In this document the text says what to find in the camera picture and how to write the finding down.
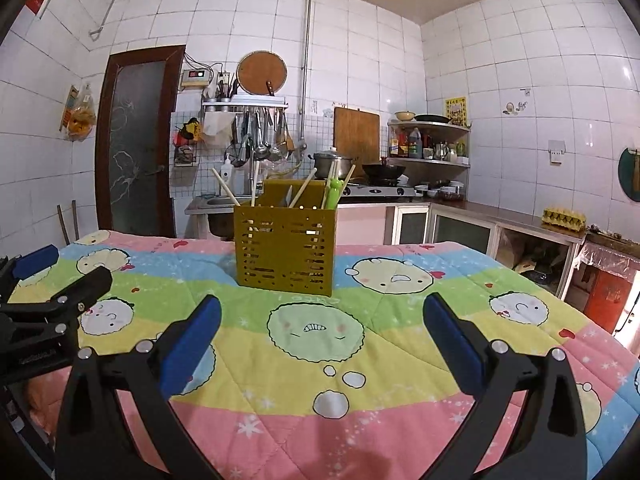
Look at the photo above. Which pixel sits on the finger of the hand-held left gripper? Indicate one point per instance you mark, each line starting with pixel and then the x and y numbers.
pixel 85 285
pixel 35 260

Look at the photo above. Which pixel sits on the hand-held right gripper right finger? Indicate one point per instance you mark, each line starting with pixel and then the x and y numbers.
pixel 455 350

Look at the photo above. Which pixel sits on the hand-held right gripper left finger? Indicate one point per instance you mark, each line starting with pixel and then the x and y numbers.
pixel 192 345

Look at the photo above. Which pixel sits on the yellow slotted utensil basket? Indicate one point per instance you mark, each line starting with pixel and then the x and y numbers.
pixel 285 250

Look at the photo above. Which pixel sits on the row of hanging metal utensils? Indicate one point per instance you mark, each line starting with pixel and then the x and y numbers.
pixel 262 135

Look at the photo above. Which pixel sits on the dark wooden stick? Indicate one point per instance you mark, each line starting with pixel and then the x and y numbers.
pixel 75 220
pixel 62 225

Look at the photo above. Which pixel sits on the printed cartoon blanket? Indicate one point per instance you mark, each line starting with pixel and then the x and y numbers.
pixel 350 360

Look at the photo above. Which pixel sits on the kitchen counter cabinet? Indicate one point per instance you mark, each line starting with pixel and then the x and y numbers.
pixel 450 225

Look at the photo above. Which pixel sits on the brown frosted glass door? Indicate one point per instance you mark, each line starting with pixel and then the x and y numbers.
pixel 132 150

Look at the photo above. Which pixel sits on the steel sink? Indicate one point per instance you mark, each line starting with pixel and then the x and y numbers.
pixel 215 202

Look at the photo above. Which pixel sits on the hanging bag with orange contents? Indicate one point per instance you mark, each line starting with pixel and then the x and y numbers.
pixel 80 115

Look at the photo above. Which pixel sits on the group of small bowls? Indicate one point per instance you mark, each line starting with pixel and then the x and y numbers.
pixel 442 191

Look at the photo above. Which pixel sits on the red box stove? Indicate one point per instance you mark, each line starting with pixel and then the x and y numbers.
pixel 607 292

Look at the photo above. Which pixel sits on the yellow egg carton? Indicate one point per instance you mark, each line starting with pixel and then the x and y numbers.
pixel 564 216

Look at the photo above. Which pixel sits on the steel gas stove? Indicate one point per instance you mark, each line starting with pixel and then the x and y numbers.
pixel 380 191

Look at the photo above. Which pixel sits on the white soap bottle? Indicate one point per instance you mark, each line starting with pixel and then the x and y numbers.
pixel 226 170

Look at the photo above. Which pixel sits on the plastic covered side table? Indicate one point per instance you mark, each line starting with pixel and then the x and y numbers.
pixel 612 250

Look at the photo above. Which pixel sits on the metal corner shelf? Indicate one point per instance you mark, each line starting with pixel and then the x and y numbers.
pixel 430 164

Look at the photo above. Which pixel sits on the black wok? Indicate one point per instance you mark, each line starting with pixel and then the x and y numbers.
pixel 382 171

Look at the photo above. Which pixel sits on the green frog training chopsticks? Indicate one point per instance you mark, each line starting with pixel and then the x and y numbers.
pixel 331 191

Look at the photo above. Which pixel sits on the white hanging plastic bag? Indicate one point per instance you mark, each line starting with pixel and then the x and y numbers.
pixel 217 125

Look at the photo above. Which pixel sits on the row of condiment bottles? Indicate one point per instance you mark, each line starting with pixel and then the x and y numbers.
pixel 415 144

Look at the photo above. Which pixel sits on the steel pot with lid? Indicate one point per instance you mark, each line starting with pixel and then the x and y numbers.
pixel 330 162

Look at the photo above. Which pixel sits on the black frying pan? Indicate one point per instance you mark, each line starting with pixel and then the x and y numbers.
pixel 432 118

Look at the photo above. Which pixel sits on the controller box with red display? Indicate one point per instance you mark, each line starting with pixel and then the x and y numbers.
pixel 196 77

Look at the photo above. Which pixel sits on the wooden cutting board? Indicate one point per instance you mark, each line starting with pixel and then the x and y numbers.
pixel 356 132

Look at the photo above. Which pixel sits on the utensil holder cups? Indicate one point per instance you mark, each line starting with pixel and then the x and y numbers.
pixel 225 91

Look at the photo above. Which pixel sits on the beige bowl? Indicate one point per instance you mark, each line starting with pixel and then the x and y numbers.
pixel 404 116

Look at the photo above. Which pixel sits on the round bamboo lid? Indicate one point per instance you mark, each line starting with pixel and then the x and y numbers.
pixel 261 72

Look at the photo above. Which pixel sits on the yellow wall poster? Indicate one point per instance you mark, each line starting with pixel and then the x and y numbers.
pixel 456 111

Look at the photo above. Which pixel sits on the metal wall rack shelf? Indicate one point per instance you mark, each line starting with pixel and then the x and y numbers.
pixel 245 105

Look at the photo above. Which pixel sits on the green round wall board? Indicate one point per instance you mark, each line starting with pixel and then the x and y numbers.
pixel 627 170

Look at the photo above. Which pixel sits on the wall hook stickers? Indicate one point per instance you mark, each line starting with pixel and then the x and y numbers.
pixel 514 106

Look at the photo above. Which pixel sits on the metal wall pipe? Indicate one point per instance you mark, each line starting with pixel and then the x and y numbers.
pixel 306 60

